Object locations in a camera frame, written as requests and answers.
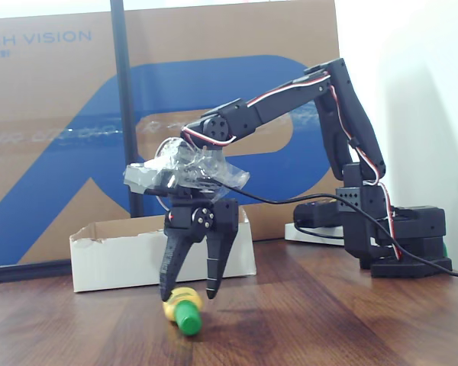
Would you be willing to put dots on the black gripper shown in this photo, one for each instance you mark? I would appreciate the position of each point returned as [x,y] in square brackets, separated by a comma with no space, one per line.
[224,214]

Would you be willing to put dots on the yellow bottle with green cap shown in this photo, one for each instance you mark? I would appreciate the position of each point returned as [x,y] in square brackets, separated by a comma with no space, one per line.
[187,318]

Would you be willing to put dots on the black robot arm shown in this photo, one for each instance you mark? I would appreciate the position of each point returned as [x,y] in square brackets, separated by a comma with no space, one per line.
[351,114]

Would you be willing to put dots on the white cardboard box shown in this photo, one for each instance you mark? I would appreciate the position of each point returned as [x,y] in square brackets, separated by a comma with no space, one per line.
[118,263]

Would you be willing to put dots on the large brown blue cardboard box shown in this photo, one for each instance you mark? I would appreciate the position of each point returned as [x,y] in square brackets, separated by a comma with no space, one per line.
[42,114]

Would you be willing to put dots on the black power adapter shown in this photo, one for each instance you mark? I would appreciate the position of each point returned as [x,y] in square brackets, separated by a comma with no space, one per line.
[317,215]

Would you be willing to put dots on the black metal pole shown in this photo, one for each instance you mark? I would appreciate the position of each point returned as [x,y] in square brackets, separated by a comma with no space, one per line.
[124,114]

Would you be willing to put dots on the small green object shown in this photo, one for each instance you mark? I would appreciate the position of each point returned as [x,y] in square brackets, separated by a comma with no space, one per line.
[444,251]

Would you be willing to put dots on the plastic-wrapped camera on gripper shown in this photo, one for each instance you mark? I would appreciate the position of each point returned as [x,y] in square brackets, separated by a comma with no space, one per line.
[175,167]

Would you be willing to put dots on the black metal rail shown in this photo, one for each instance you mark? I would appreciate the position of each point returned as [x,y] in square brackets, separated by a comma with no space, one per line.
[26,271]

